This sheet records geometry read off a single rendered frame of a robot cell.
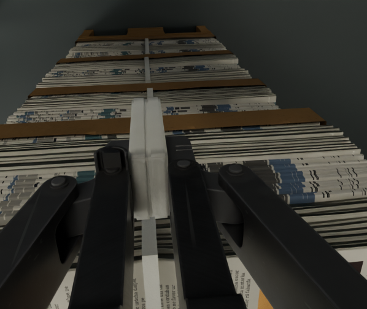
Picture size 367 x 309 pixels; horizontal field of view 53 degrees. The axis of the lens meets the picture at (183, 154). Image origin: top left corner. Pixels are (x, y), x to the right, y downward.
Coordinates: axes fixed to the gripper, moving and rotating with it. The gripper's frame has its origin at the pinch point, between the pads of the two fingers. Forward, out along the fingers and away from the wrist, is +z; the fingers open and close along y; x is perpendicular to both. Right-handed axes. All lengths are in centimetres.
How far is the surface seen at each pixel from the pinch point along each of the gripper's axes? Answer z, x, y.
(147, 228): 2.8, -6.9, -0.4
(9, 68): 106, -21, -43
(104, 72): 55, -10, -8
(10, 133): 19.7, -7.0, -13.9
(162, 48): 76, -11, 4
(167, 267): 0.8, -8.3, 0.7
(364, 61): 106, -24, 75
